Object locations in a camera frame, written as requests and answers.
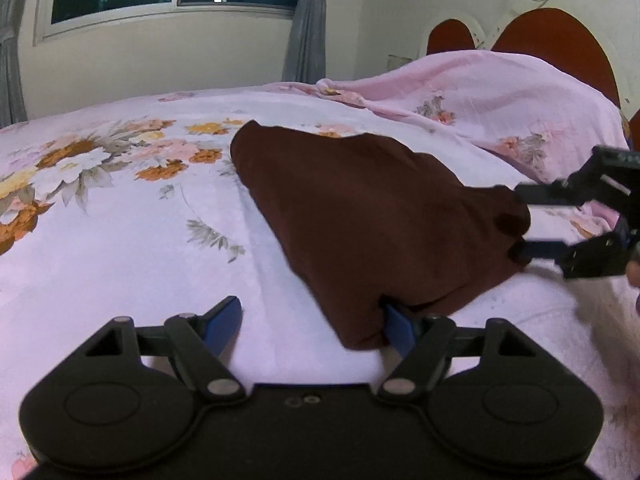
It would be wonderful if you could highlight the person right hand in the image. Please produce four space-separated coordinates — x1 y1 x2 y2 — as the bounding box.
625 260 640 289

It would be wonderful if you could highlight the grey curtain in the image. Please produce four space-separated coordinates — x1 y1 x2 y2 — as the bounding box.
0 0 27 128
282 0 326 84

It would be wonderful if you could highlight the dark maroon cloth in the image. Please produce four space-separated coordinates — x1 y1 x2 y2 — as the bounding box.
230 122 527 350

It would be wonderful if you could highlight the pink floral bed sheet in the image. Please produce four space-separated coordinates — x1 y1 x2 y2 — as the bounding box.
1 51 626 479

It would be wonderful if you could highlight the grey curtain right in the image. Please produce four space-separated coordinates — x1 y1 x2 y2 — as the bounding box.
282 0 326 84

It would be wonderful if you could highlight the grey curtain left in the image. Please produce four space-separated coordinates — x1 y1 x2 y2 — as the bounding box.
0 0 27 128

